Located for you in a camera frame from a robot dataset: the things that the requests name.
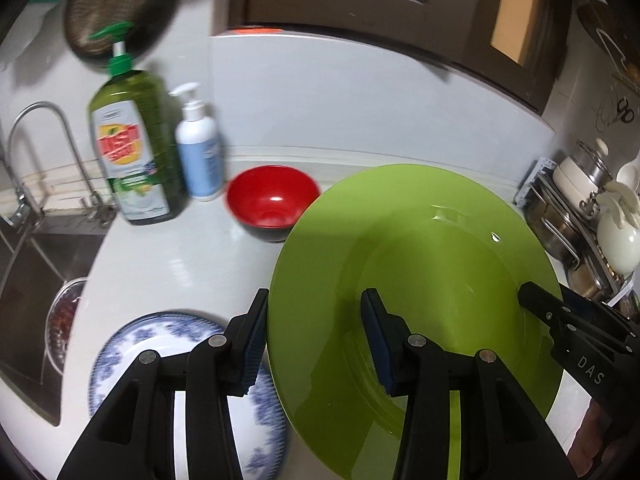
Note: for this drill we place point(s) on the right hand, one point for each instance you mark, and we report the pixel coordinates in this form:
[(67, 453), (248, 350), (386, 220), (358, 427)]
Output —
[(606, 445)]

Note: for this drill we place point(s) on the chrome faucet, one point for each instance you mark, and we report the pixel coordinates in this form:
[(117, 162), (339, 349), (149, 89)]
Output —
[(48, 169)]

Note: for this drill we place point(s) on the green plate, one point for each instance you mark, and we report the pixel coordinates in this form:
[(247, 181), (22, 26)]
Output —
[(446, 255)]

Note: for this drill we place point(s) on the hanging scissors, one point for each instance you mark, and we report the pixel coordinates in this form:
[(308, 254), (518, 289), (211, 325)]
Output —
[(614, 110)]

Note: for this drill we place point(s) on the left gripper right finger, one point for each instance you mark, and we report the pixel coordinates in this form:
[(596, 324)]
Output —
[(502, 434)]

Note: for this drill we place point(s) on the cream pot with lid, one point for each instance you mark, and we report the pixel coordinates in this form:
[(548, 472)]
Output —
[(581, 175)]

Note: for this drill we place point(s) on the steel dish rack tray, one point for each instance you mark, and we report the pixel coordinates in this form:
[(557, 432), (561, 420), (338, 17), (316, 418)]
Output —
[(569, 234)]

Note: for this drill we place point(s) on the large blue floral plate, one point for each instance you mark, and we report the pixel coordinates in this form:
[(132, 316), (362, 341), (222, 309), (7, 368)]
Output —
[(258, 422)]

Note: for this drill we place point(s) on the green dish soap bottle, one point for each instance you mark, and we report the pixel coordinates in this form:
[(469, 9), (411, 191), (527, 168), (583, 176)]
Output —
[(130, 126)]

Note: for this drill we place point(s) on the round metal strainer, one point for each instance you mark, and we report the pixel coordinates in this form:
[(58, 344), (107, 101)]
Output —
[(83, 18)]

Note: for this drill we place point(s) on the dark wooden window frame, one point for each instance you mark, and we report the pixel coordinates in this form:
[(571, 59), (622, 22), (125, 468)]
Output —
[(516, 46)]

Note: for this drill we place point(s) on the white blue pump bottle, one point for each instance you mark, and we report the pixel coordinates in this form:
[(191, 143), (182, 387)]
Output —
[(199, 145)]

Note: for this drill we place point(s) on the white ladle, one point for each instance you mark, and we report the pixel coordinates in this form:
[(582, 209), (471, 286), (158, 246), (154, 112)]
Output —
[(629, 174)]

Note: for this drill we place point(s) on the steel bowl with red food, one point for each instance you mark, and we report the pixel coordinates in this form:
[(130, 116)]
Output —
[(60, 320)]

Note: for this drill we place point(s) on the red and black bowl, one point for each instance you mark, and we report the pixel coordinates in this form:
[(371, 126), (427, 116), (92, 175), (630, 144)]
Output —
[(268, 200)]

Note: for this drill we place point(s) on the steel sink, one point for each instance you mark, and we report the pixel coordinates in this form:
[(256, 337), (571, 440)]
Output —
[(37, 259)]

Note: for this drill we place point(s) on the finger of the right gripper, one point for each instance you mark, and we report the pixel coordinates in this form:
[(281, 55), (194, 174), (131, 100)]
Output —
[(574, 317)]

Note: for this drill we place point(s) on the white jug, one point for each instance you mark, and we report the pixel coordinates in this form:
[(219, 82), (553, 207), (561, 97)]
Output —
[(618, 227)]

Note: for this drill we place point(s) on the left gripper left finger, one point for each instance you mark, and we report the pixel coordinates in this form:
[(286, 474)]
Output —
[(131, 435)]

